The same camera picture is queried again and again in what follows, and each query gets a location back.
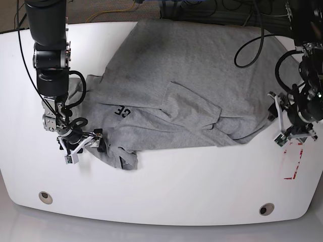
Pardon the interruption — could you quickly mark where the left table grommet hole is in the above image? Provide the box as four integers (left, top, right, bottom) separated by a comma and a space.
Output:
39, 192, 53, 205

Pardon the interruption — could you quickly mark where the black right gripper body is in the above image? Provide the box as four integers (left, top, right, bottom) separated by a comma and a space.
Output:
58, 128, 104, 154

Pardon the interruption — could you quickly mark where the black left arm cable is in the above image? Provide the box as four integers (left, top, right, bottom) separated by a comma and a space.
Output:
234, 0, 278, 68

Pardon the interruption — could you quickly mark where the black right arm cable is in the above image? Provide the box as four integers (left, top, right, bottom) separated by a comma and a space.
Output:
15, 0, 76, 132

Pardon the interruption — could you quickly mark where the red tape rectangle marking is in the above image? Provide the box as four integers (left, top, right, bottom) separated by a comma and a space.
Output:
280, 142, 304, 180

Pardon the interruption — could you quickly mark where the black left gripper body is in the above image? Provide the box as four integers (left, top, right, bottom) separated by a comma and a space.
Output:
267, 94, 295, 124

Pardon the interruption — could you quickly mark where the grey t-shirt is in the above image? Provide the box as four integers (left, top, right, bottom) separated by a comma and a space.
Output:
72, 19, 286, 170

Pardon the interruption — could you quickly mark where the yellow cable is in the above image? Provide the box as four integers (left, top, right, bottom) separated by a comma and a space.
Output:
87, 1, 137, 23

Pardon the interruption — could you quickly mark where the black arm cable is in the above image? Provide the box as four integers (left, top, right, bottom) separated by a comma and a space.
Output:
234, 0, 278, 68
15, 0, 76, 132

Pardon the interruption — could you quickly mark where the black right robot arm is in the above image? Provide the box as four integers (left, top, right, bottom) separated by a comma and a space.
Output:
24, 1, 106, 158

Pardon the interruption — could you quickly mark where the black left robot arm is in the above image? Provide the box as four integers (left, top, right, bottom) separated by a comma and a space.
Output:
275, 1, 322, 135

